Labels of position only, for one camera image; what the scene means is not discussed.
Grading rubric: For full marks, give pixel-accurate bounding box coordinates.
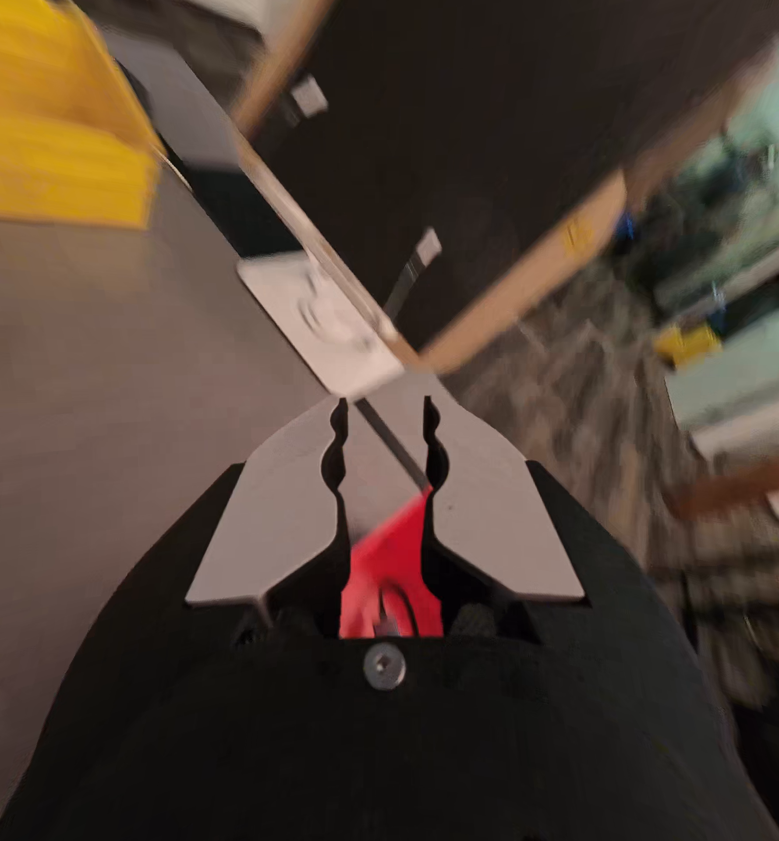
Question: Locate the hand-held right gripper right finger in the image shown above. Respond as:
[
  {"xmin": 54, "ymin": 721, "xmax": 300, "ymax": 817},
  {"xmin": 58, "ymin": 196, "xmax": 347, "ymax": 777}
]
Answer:
[{"xmin": 421, "ymin": 394, "xmax": 588, "ymax": 637}]

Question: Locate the dark blue flat pad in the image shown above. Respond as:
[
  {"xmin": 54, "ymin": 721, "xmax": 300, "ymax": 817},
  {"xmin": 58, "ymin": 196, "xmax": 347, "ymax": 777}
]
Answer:
[{"xmin": 186, "ymin": 151, "xmax": 301, "ymax": 260}]

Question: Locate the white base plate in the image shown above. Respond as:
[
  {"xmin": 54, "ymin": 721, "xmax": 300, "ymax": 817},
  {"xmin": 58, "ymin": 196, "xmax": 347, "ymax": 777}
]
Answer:
[{"xmin": 237, "ymin": 253, "xmax": 407, "ymax": 398}]

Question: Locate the red plastic bin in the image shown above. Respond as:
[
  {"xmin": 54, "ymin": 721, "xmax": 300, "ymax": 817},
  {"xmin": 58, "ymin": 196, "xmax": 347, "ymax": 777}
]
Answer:
[{"xmin": 339, "ymin": 489, "xmax": 444, "ymax": 640}]

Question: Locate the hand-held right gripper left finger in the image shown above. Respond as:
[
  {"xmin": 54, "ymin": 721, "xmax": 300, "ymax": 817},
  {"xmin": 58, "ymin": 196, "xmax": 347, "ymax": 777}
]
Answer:
[{"xmin": 184, "ymin": 396, "xmax": 352, "ymax": 637}]

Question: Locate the metal rod with white cap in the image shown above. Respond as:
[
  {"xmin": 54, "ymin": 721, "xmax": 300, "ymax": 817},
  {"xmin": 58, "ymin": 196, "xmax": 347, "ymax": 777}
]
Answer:
[
  {"xmin": 383, "ymin": 226, "xmax": 443, "ymax": 316},
  {"xmin": 284, "ymin": 72, "xmax": 330, "ymax": 122}
]

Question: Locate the black wooden backdrop board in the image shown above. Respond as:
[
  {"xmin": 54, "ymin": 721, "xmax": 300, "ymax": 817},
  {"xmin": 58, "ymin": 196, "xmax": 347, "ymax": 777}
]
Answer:
[{"xmin": 232, "ymin": 0, "xmax": 779, "ymax": 377}]

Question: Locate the yellow plastic bin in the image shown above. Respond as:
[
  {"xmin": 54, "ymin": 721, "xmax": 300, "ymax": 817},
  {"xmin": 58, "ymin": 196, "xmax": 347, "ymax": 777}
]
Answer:
[{"xmin": 0, "ymin": 0, "xmax": 167, "ymax": 231}]

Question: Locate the yellow stepped plastic object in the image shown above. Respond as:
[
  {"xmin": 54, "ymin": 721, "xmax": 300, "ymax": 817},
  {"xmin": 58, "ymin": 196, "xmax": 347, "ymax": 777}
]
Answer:
[{"xmin": 652, "ymin": 325, "xmax": 722, "ymax": 365}]

